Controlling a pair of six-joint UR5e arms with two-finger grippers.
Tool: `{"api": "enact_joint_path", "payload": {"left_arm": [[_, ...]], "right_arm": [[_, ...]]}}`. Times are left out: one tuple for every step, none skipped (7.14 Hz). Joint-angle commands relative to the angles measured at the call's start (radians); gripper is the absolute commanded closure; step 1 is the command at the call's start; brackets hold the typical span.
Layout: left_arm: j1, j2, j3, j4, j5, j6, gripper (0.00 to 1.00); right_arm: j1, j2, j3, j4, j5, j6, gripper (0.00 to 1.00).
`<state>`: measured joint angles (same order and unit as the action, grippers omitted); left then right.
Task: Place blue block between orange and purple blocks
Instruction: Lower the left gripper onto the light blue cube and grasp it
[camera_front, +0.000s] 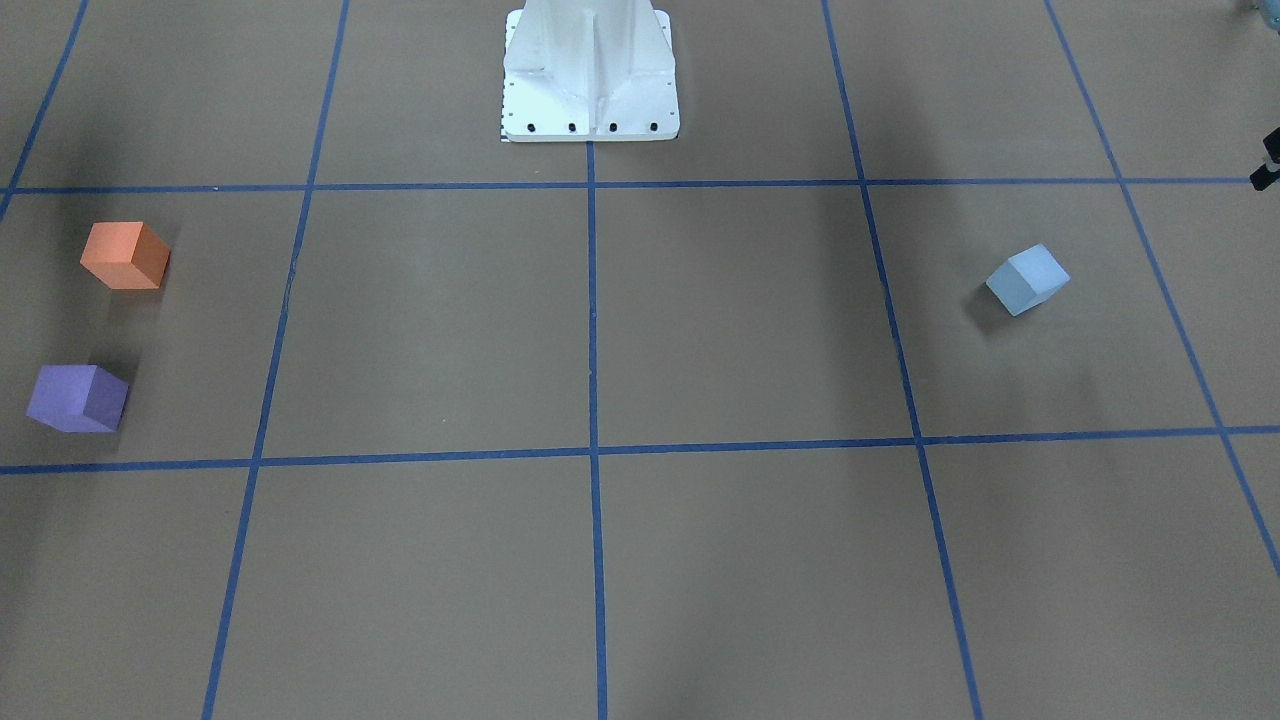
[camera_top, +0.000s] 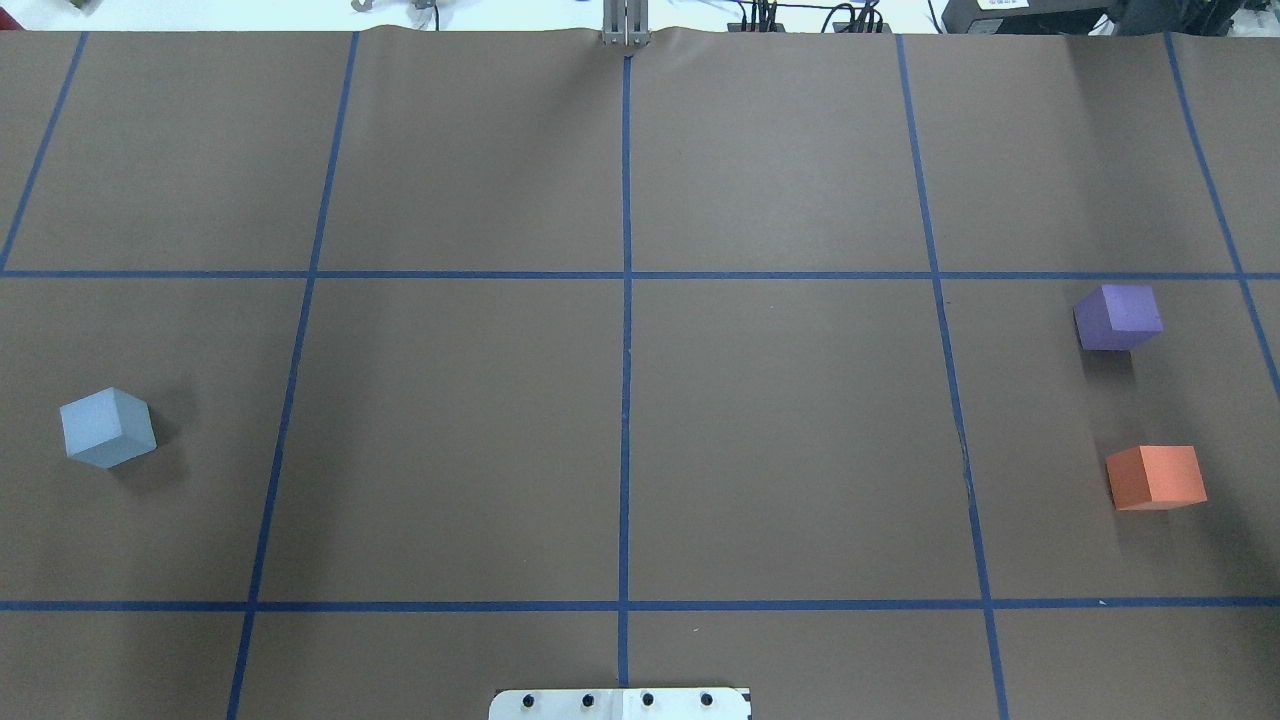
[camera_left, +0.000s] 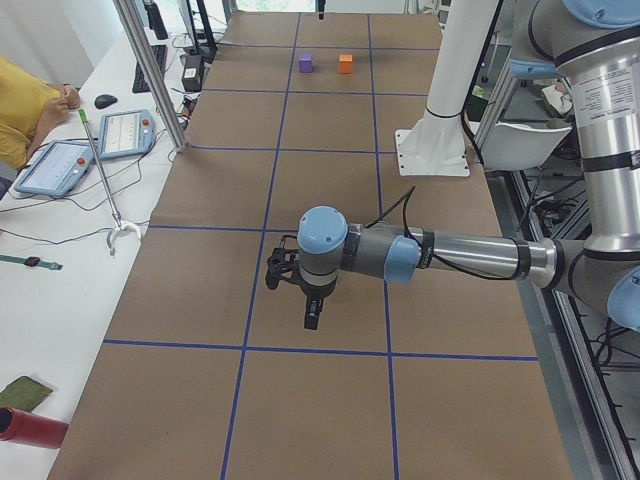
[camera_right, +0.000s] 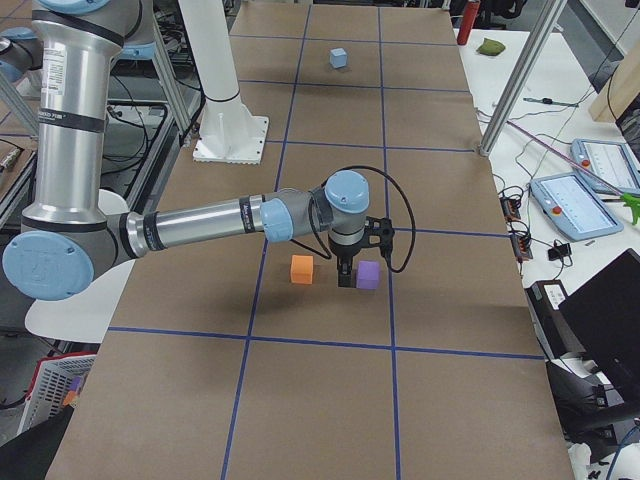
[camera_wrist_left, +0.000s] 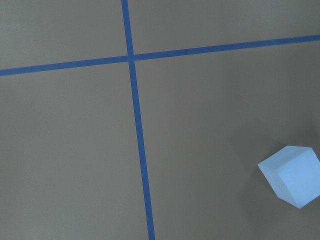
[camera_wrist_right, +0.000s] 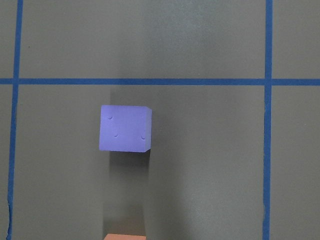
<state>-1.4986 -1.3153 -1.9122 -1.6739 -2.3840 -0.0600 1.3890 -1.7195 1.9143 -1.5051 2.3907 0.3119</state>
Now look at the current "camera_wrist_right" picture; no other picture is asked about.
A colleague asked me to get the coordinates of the purple foam block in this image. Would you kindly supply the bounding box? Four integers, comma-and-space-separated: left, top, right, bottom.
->
99, 105, 152, 153

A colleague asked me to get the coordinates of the orange foam block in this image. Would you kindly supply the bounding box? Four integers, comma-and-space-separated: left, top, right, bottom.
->
104, 233, 147, 240

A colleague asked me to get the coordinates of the brown paper table cover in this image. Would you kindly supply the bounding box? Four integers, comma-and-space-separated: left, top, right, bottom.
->
0, 0, 320, 240

